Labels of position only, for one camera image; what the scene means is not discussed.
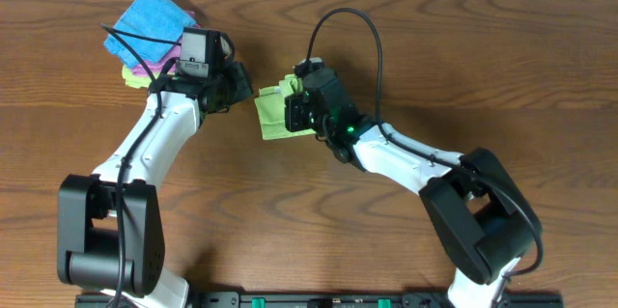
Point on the blue folded cloth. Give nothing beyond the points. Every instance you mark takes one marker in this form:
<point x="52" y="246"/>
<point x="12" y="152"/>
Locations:
<point x="129" y="19"/>

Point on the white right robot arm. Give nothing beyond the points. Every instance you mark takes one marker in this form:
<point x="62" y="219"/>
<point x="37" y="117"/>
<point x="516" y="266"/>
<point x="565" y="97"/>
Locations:
<point x="482" y="220"/>

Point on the green folded cloth in stack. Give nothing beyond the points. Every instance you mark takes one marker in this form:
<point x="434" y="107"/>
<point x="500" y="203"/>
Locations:
<point x="135" y="80"/>

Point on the light green microfiber cloth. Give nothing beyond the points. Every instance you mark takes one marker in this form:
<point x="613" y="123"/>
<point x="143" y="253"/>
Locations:
<point x="270" y="104"/>

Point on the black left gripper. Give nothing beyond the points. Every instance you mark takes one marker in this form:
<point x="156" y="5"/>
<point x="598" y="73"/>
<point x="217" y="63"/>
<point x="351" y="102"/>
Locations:
<point x="240" y="84"/>

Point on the pink folded cloth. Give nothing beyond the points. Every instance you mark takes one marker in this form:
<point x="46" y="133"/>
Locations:
<point x="164" y="64"/>

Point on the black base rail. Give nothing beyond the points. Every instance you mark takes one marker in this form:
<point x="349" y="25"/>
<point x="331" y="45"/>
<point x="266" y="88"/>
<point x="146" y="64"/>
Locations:
<point x="408" y="300"/>

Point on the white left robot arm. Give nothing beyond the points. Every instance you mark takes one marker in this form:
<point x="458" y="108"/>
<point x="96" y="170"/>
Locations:
<point x="109" y="233"/>

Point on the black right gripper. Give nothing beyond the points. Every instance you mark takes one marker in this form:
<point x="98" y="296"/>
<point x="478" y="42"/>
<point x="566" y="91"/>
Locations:
<point x="294" y="112"/>

